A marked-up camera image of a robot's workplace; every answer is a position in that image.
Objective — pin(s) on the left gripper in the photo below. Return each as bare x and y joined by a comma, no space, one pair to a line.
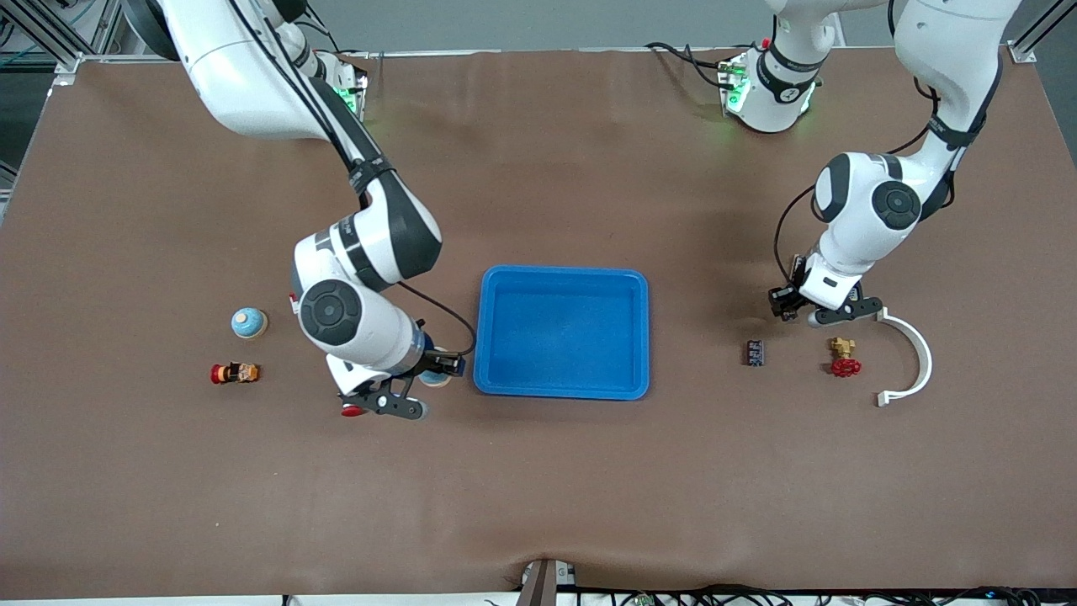
784,301

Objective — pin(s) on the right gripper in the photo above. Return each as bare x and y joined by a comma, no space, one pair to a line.
444,364

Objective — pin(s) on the blue dome call bell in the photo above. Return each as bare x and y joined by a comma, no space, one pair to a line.
433,381
249,323

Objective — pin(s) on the short dark electrolytic capacitor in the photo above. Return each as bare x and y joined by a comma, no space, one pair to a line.
754,353

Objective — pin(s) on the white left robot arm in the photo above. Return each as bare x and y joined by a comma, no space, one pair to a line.
846,227

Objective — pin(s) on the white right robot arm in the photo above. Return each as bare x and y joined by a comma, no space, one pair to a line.
252,76

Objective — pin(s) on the blue plastic tray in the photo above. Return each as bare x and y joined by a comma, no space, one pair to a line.
559,337

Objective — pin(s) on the brass valve red handwheel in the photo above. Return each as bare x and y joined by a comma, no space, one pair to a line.
845,367

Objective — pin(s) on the black red emergency button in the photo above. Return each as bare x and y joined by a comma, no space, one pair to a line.
352,412

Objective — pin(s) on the white curved pipe clamp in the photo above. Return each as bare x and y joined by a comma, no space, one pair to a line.
927,360

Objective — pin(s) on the orange emergency stop button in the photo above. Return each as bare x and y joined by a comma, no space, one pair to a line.
237,373

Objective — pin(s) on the gray table edge bracket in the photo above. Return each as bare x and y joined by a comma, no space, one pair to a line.
543,585

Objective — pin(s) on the aluminium frame post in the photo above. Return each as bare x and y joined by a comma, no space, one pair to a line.
63,66
1021,54

